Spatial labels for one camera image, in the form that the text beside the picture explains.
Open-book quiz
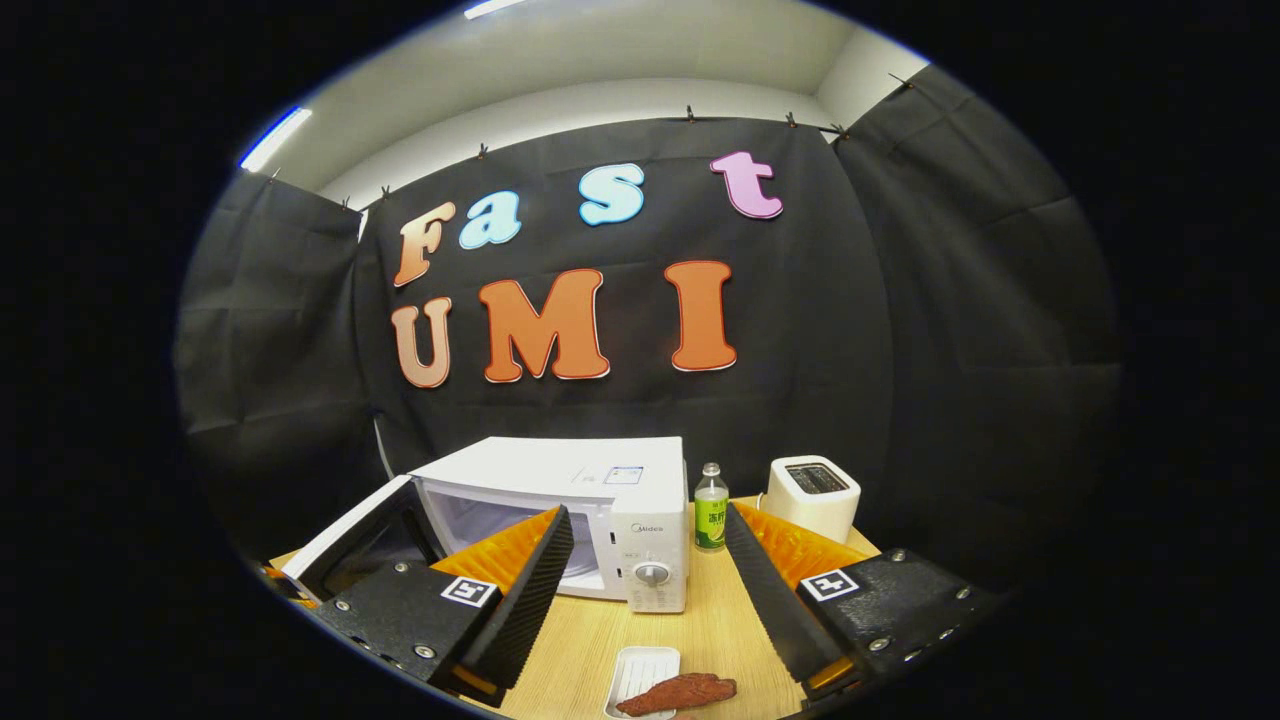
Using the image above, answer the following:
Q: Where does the green label drink bottle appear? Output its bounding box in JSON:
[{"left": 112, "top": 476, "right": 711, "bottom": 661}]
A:
[{"left": 694, "top": 462, "right": 731, "bottom": 553}]

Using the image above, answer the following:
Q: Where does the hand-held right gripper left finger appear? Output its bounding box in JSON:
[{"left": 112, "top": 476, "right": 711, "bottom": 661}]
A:
[{"left": 315, "top": 505, "right": 575, "bottom": 709}]

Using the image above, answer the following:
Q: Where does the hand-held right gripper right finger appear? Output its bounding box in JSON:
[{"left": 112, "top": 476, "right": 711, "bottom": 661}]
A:
[{"left": 724, "top": 502, "right": 1004, "bottom": 709}]

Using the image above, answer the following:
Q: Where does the white toaster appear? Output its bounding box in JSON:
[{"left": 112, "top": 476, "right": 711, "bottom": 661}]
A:
[{"left": 764, "top": 455, "right": 863, "bottom": 546}]

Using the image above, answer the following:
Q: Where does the white microwave oven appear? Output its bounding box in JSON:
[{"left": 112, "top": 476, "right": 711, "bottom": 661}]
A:
[{"left": 282, "top": 436, "right": 692, "bottom": 615}]

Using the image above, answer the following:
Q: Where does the reddish brown meat slice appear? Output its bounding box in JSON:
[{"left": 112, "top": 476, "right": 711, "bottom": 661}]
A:
[{"left": 616, "top": 673, "right": 739, "bottom": 718}]

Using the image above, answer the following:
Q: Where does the white plastic tray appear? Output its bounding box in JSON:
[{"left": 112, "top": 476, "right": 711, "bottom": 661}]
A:
[{"left": 604, "top": 646, "right": 682, "bottom": 720}]

